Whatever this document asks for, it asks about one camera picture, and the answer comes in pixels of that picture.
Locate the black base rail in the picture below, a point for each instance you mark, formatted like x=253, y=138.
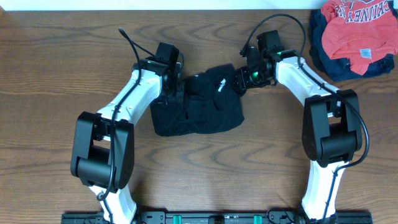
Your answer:
x=275, y=216

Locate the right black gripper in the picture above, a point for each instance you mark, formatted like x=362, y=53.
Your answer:
x=242, y=73

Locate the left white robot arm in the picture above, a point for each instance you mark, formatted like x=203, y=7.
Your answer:
x=103, y=145

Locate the navy blue garment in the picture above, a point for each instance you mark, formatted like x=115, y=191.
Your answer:
x=339, y=69

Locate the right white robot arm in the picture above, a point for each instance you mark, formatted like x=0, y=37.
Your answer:
x=331, y=132

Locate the red printed t-shirt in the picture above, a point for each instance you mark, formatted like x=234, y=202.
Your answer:
x=362, y=31

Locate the black t-shirt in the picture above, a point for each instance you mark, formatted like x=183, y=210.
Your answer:
x=210, y=105

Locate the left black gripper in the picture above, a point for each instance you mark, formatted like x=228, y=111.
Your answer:
x=180, y=97

